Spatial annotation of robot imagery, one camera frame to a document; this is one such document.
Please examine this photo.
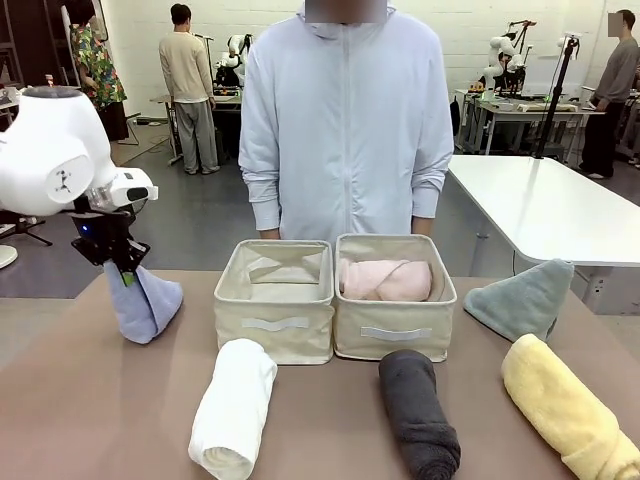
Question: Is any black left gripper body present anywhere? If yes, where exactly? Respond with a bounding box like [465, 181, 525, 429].
[69, 209, 151, 274]

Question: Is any blue cone towel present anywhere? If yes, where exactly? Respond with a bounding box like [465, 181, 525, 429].
[102, 262, 185, 345]

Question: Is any white towel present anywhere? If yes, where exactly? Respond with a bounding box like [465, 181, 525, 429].
[187, 338, 279, 480]

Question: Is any dark grey towel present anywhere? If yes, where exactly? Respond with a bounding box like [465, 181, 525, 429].
[378, 349, 462, 480]

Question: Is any grey green cone towel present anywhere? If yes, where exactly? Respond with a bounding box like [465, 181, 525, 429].
[462, 258, 576, 344]

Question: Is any yellow towel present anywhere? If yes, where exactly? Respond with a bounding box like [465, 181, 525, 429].
[500, 333, 640, 480]

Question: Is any black floor tripod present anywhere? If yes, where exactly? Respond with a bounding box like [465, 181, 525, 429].
[0, 214, 54, 246]

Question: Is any beige fabric basket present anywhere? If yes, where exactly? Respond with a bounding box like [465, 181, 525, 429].
[213, 238, 336, 366]
[332, 232, 458, 364]

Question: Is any grey background work table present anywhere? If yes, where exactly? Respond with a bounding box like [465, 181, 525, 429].
[149, 92, 246, 166]

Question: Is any person in floral shirt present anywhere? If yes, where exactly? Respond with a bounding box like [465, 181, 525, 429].
[69, 0, 129, 144]

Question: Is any man in cream sweater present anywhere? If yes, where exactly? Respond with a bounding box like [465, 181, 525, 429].
[158, 3, 222, 176]

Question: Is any pink rolled towel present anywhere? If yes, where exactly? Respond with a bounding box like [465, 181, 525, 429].
[338, 258, 432, 302]

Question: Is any person in white hoodie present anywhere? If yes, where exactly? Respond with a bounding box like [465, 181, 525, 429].
[238, 0, 455, 241]

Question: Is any grey background workbench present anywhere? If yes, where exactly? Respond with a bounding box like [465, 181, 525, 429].
[454, 87, 609, 157]

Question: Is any black tripod stand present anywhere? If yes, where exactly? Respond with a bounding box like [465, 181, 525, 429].
[532, 33, 581, 161]

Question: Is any man in grey sweater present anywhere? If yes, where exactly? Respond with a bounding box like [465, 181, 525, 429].
[579, 9, 640, 180]

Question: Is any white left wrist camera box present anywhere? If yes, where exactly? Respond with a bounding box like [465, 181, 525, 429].
[107, 168, 159, 207]

